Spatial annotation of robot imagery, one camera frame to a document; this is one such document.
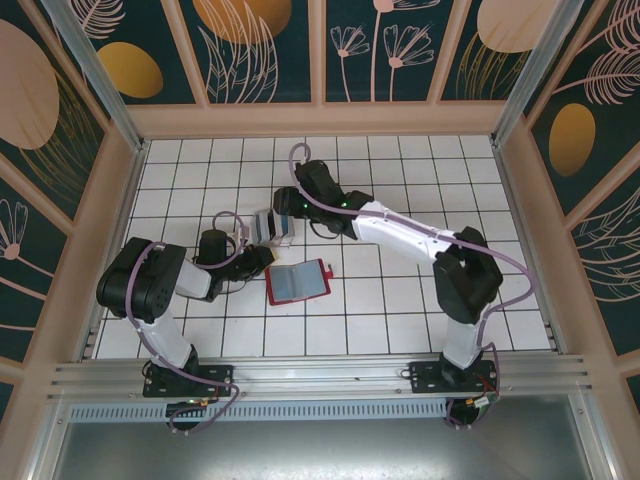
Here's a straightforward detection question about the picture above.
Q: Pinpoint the red card holder wallet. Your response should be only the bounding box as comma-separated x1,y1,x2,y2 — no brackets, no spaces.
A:
264,257,337,307

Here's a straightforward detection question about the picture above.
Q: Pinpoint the clear acrylic card box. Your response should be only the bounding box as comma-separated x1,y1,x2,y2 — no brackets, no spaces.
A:
249,206,297,250

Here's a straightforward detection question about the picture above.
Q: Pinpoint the pale plastic card stack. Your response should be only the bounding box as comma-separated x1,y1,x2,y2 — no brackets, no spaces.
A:
252,209,275,242

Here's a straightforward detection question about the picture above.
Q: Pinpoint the grey metal sheet panel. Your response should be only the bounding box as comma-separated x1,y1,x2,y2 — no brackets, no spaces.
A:
47,392,619,480

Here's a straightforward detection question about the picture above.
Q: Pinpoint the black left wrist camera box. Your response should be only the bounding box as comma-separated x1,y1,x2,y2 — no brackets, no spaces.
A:
195,228,231,265

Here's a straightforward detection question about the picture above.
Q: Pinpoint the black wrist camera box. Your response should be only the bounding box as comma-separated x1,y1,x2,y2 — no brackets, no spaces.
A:
293,159,346,204
195,228,231,265

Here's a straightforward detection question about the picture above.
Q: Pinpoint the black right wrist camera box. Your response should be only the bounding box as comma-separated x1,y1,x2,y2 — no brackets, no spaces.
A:
293,159,346,204

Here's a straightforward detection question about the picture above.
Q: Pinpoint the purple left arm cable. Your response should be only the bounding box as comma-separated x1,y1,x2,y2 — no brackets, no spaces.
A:
125,209,251,437

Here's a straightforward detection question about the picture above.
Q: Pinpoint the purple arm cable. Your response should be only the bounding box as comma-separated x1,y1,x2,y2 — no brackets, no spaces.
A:
290,143,539,354
125,209,251,437

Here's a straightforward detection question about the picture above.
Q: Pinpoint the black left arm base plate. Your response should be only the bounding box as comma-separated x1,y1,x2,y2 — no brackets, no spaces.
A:
143,361,236,399

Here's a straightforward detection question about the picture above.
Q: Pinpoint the aluminium front rail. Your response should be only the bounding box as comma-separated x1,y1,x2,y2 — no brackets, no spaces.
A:
47,353,595,402

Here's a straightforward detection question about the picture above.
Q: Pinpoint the slotted grey cable duct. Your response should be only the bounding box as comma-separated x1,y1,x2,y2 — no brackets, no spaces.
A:
66,401,451,422

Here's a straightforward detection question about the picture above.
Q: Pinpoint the aluminium side rail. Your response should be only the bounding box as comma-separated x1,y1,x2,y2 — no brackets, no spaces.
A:
541,315,566,354
78,294,109,362

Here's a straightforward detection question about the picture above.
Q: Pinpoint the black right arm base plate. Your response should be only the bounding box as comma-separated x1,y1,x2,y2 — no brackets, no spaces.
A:
408,358,499,397

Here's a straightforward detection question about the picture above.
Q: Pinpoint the aluminium corner post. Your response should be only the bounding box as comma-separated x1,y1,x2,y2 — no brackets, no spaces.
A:
491,0,599,147
40,0,150,155

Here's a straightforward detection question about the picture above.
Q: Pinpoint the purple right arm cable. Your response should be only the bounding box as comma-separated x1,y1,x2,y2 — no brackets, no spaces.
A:
290,143,539,354

